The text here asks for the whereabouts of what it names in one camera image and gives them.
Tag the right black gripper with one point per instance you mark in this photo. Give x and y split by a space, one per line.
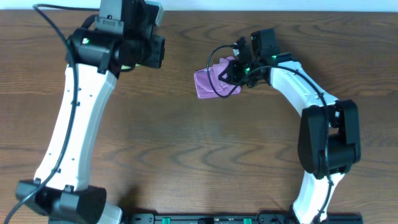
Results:
234 72

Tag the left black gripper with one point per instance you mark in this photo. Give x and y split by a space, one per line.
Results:
157 51

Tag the purple microfiber cloth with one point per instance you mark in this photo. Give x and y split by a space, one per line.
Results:
202 84

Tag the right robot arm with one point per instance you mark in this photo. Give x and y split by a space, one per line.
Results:
328 141

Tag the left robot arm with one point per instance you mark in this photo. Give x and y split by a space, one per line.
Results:
61 189

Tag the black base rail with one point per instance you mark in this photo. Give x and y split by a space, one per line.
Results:
263 218

